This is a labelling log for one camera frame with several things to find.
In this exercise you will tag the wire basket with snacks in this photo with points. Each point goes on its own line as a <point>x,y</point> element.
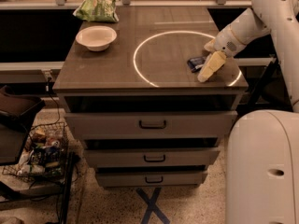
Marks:
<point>44,154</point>

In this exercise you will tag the drawer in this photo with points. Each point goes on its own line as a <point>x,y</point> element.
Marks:
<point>151,179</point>
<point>150,125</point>
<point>167,157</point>

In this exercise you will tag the blue tape cross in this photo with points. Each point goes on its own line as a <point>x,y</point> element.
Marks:
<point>152,207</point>

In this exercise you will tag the white bowl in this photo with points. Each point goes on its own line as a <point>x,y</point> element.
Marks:
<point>96,38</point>

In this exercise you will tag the dark chair on left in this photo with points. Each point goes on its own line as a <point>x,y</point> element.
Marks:
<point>17,115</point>

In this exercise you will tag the grey drawer cabinet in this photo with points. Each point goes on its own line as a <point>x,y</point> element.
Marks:
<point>145,70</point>

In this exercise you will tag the blue rxbar blueberry bar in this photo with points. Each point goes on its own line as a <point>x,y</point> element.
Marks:
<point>196,63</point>

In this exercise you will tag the top drawer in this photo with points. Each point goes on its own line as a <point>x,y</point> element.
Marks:
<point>150,125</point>

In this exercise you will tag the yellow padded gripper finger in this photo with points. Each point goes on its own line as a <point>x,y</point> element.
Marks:
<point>209,46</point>
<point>213,63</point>

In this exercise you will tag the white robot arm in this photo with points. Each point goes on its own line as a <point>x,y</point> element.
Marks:
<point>262,174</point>

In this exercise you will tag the green jalapeno chip bag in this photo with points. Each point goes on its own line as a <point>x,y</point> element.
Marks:
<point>97,10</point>

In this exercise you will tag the middle drawer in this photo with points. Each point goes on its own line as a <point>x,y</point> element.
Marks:
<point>167,157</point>

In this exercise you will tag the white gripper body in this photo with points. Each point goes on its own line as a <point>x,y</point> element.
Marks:
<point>226,42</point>

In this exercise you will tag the bottom drawer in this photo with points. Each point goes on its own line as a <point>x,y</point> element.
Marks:
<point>151,179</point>

